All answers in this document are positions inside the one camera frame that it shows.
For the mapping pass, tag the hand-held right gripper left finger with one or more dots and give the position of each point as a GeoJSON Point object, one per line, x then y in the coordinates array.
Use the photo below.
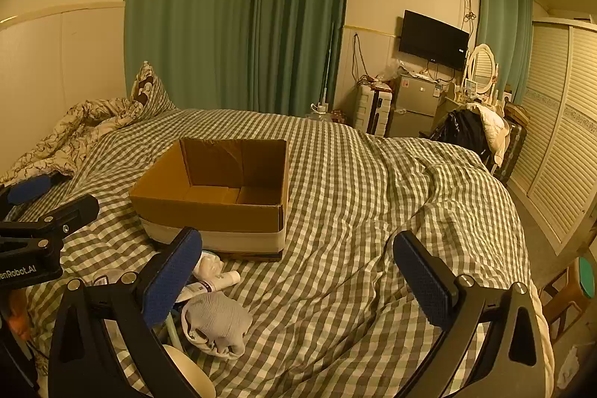
{"type": "Point", "coordinates": [171, 279]}

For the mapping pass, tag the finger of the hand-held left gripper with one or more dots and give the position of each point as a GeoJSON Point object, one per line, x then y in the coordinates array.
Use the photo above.
{"type": "Point", "coordinates": [74, 211]}
{"type": "Point", "coordinates": [29, 189]}

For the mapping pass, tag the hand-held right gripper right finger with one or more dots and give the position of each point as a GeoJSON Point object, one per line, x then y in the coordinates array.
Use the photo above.
{"type": "Point", "coordinates": [425, 281]}

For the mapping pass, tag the white lumpy toy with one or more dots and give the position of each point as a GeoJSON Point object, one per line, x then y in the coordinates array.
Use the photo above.
{"type": "Point", "coordinates": [207, 265]}

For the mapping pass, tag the white tube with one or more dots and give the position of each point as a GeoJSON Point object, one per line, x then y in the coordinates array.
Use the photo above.
{"type": "Point", "coordinates": [219, 283]}

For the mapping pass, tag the pale green plastic clip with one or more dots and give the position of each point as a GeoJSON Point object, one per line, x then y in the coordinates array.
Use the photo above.
{"type": "Point", "coordinates": [175, 330]}

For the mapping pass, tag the light grey knitted sock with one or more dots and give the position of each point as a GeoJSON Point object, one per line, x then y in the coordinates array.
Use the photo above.
{"type": "Point", "coordinates": [217, 318]}

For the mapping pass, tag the clear plastic packet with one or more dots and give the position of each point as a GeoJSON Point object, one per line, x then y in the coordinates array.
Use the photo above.
{"type": "Point", "coordinates": [109, 276]}

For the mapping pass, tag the cardboard box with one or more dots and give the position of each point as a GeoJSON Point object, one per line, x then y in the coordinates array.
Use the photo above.
{"type": "Point", "coordinates": [210, 216]}

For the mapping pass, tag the white round bowl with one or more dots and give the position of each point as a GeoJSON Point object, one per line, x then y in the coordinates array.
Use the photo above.
{"type": "Point", "coordinates": [186, 372]}

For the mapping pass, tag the person's left hand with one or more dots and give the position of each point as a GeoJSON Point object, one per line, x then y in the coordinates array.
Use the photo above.
{"type": "Point", "coordinates": [16, 315]}

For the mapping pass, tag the floral quilt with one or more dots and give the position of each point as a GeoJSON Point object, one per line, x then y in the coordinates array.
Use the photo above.
{"type": "Point", "coordinates": [56, 137]}

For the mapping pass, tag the checked bed sheet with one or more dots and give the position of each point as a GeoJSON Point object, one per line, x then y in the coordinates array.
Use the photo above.
{"type": "Point", "coordinates": [350, 216]}

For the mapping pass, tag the checked pillow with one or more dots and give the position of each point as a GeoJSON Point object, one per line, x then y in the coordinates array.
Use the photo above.
{"type": "Point", "coordinates": [151, 97]}

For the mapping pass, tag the wooden chair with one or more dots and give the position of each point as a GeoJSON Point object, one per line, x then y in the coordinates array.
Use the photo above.
{"type": "Point", "coordinates": [566, 295]}

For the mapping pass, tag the dark suitcase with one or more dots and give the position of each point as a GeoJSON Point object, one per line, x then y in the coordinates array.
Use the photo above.
{"type": "Point", "coordinates": [513, 151]}

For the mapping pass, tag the white jacket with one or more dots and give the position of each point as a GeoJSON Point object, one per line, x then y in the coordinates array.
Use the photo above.
{"type": "Point", "coordinates": [494, 127]}

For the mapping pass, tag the grey small fridge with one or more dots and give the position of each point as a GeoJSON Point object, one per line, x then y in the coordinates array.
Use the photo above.
{"type": "Point", "coordinates": [415, 109]}

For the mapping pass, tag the wooden dressing table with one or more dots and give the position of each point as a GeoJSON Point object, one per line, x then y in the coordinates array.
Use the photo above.
{"type": "Point", "coordinates": [454, 104]}

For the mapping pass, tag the clear water jug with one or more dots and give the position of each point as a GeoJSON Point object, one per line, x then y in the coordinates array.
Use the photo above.
{"type": "Point", "coordinates": [319, 114]}

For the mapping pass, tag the white louvred wardrobe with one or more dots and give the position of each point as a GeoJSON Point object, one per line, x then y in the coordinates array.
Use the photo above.
{"type": "Point", "coordinates": [555, 123]}

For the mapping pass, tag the clear plastic bag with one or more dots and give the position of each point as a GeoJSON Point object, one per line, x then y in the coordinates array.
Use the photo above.
{"type": "Point", "coordinates": [392, 71]}

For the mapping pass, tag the white oval mirror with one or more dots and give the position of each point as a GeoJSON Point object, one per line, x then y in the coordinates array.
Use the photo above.
{"type": "Point", "coordinates": [482, 64]}

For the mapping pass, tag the wide green curtain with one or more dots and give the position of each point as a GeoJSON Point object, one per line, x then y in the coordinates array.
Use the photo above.
{"type": "Point", "coordinates": [186, 6]}

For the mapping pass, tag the thin white pole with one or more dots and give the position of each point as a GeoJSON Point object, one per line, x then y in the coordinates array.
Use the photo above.
{"type": "Point", "coordinates": [329, 67]}

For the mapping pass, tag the narrow green curtain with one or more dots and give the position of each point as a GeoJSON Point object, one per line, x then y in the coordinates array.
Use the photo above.
{"type": "Point", "coordinates": [503, 20]}

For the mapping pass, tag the black wall television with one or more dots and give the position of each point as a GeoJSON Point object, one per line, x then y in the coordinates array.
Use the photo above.
{"type": "Point", "coordinates": [433, 39]}

